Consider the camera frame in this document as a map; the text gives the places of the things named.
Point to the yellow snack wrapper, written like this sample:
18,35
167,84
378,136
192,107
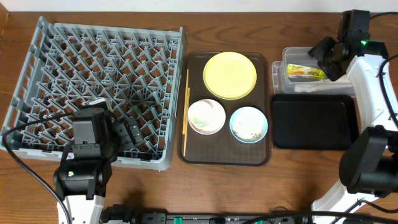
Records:
300,71

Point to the brown serving tray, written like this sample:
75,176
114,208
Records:
222,148

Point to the black tray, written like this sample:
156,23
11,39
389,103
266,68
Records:
316,122

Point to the wooden chopstick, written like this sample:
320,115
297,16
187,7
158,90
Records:
184,142
186,104

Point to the clear plastic bin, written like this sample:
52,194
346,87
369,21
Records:
299,56

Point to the light blue bowl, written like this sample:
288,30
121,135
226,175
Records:
248,113

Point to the rice and nut scraps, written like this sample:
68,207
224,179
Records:
248,131

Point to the yellow plate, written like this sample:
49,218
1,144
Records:
229,75

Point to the white paper napkin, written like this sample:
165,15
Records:
325,88

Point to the clear bin lid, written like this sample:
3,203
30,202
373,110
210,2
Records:
276,77

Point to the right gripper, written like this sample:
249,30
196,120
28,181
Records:
317,51

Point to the white cup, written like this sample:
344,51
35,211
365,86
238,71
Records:
199,113

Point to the grey plastic dish rack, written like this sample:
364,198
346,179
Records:
136,71

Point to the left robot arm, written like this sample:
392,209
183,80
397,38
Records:
85,167

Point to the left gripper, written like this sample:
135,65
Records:
122,131

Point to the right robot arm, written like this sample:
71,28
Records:
368,169

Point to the black equipment rail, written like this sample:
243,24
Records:
199,217

